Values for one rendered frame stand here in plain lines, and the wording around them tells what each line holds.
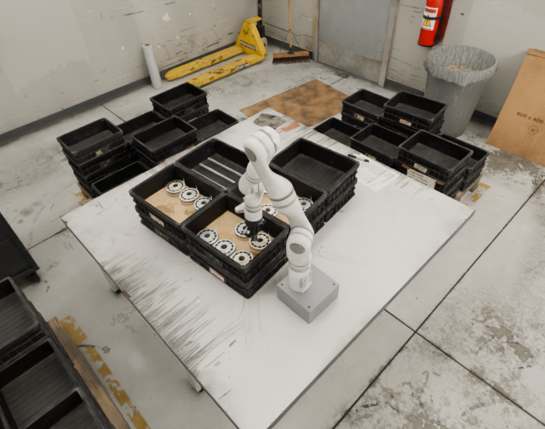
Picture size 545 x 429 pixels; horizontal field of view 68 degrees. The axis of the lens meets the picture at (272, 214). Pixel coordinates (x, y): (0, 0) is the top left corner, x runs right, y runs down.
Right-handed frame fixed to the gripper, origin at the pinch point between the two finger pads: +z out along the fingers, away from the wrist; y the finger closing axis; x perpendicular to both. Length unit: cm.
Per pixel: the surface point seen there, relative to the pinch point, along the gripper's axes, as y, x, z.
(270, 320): -15.6, -27.5, 18.5
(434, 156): 164, -4, 36
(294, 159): 60, 33, 6
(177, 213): -12.7, 44.1, 8.5
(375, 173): 96, 0, 17
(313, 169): 60, 19, 6
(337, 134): 166, 82, 61
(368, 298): 23, -50, 17
